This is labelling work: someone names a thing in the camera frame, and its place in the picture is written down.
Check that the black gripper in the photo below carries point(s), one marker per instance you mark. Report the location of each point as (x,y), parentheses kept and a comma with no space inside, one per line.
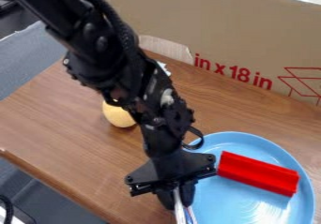
(174,164)

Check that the white toothpaste tube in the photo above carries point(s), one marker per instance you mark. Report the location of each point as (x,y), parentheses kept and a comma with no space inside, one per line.
(183,213)

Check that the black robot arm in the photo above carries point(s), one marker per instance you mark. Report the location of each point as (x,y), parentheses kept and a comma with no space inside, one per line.
(107,62)

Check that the blue plate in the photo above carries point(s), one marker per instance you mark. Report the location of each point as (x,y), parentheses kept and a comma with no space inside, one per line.
(227,202)

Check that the red plastic block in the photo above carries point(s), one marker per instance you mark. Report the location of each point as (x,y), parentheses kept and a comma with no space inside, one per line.
(258,174)

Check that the yellow lemon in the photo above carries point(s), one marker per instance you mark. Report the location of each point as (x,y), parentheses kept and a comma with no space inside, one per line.
(118,117)

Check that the cardboard box with red print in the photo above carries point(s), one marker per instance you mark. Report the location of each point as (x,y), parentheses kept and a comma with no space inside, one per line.
(259,41)

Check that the grey fabric partition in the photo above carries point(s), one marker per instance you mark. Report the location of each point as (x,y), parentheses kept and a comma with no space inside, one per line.
(28,52)

